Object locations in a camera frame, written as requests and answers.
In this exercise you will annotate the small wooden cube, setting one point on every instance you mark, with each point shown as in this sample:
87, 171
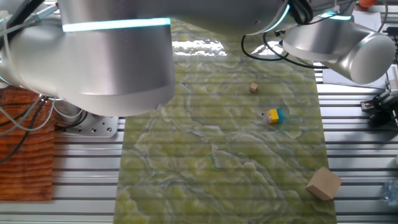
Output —
253, 87

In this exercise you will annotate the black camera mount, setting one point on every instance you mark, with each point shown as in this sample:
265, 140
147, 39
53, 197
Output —
381, 115

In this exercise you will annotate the large wooden cube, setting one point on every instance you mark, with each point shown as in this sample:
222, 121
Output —
324, 183

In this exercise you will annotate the orange woven cloth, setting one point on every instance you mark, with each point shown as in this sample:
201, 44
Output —
25, 168

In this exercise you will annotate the orange round object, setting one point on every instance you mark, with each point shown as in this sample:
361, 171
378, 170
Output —
367, 2

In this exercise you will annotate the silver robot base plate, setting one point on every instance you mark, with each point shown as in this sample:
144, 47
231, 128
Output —
99, 126

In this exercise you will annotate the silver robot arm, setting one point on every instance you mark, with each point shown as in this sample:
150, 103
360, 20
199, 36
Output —
109, 62

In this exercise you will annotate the green marble pattern mat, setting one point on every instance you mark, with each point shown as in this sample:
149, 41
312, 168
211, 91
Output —
202, 155

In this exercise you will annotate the clear plastic water bottle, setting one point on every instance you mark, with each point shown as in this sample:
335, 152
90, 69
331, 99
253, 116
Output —
391, 191

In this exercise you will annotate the printed paper sheet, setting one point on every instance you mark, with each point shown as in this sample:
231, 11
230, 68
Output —
367, 19

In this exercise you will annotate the yellow teal toy brick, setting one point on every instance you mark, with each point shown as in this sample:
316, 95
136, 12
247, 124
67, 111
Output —
273, 116

